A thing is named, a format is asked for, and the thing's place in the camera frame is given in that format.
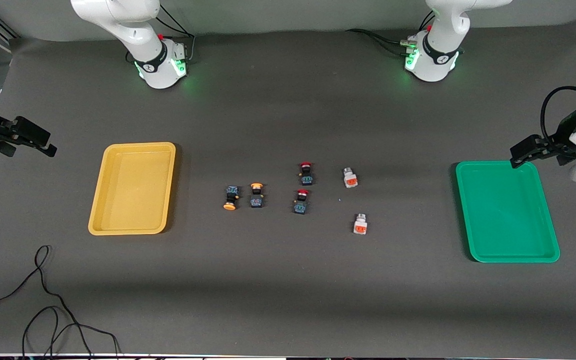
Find green plastic tray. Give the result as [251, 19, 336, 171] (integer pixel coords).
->
[455, 160, 561, 264]

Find black arm base cables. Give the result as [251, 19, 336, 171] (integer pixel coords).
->
[345, 10, 436, 57]
[148, 2, 197, 65]

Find thin black loose cable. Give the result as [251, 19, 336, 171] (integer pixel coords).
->
[0, 244, 121, 359]

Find black left arm base cables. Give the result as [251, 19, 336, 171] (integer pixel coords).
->
[345, 10, 436, 57]

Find yellow plastic tray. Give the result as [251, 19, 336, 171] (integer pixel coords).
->
[88, 142, 177, 236]

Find yellow capped push button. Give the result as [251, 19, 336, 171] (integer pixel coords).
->
[249, 182, 265, 209]
[223, 185, 240, 211]

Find black right arm base cables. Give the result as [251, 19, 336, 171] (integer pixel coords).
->
[148, 2, 197, 65]

